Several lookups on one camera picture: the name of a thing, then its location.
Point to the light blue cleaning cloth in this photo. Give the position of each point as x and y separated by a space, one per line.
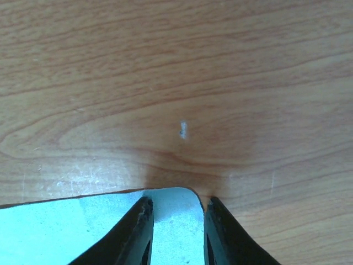
58 231

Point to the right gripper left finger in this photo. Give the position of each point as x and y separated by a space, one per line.
128 242

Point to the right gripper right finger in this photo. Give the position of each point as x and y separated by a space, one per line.
227 242

